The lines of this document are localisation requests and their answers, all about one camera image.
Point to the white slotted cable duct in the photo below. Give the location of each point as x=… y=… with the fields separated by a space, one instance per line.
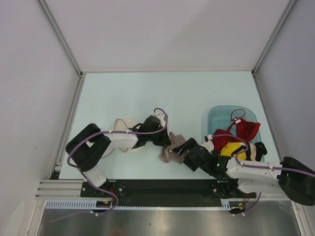
x=96 y=205

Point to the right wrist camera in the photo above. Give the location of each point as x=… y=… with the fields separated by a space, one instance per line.
x=208 y=144

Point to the white mesh laundry bag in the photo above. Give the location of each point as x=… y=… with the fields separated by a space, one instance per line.
x=123 y=125

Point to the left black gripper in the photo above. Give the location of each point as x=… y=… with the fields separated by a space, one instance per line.
x=164 y=140

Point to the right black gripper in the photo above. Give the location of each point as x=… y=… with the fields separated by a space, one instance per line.
x=188 y=144

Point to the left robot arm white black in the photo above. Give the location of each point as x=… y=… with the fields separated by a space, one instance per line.
x=91 y=144

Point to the yellow black bra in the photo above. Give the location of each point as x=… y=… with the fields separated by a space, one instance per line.
x=255 y=152

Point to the teal transparent plastic basin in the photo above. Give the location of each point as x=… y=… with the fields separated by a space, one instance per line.
x=234 y=127

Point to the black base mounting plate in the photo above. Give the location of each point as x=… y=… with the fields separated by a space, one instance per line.
x=174 y=192

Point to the aluminium frame rail front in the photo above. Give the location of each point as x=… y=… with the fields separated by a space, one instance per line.
x=80 y=188

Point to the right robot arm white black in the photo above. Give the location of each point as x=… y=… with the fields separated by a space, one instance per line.
x=288 y=177

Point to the beige bra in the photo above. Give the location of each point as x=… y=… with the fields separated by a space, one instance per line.
x=167 y=154

